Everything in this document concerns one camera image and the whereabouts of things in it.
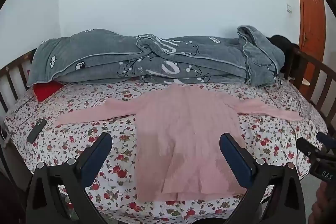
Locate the grey floral blanket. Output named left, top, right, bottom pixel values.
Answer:
left=27, top=25, right=286, bottom=88

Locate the red pillow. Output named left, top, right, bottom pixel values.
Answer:
left=33, top=80, right=65, bottom=103

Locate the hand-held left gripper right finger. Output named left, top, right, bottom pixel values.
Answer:
left=219, top=133, right=306, bottom=224

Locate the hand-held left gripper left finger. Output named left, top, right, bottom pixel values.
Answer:
left=26, top=132, right=113, bottom=224

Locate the orange wooden door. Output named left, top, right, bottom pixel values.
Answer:
left=292, top=0, right=326, bottom=81

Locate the thin black cable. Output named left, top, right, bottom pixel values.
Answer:
left=264, top=77, right=302, bottom=159
left=5, top=94, right=42, bottom=126

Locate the floral bed sheet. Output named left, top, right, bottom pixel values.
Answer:
left=4, top=80, right=328, bottom=222

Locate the black remote control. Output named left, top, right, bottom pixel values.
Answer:
left=27, top=118, right=48, bottom=143

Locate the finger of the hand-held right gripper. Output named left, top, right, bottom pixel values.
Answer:
left=297, top=137, right=326, bottom=160
left=316, top=132, right=336, bottom=149

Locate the black cloth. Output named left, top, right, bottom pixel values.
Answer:
left=270, top=34, right=300, bottom=75

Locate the person's right hand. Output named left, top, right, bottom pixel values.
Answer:
left=309, top=184, right=336, bottom=224

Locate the pink knit sweater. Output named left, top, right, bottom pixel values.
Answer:
left=54, top=84, right=303, bottom=202

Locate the wooden bed rail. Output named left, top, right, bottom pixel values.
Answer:
left=0, top=48, right=38, bottom=119

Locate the dark wooden chair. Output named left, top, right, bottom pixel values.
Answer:
left=283, top=44, right=336, bottom=132

